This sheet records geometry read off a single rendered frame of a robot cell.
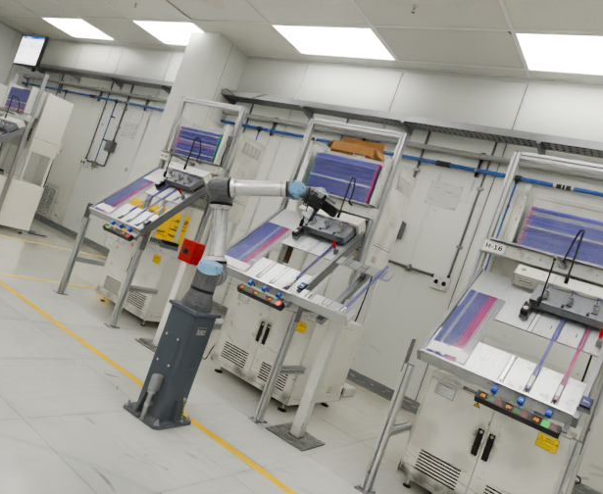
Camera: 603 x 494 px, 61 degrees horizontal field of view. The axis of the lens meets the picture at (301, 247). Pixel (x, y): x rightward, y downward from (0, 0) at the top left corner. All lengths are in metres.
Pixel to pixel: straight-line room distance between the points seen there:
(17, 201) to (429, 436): 5.57
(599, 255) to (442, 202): 2.12
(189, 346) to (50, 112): 4.96
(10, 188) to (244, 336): 4.23
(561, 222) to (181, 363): 1.99
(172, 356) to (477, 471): 1.55
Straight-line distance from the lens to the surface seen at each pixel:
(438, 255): 4.63
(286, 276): 3.01
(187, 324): 2.43
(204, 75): 6.26
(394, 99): 5.30
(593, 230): 2.89
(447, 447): 2.83
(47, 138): 7.03
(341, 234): 3.19
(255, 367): 3.37
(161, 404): 2.53
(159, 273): 4.09
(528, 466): 2.75
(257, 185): 2.44
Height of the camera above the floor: 0.98
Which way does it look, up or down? level
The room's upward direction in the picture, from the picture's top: 20 degrees clockwise
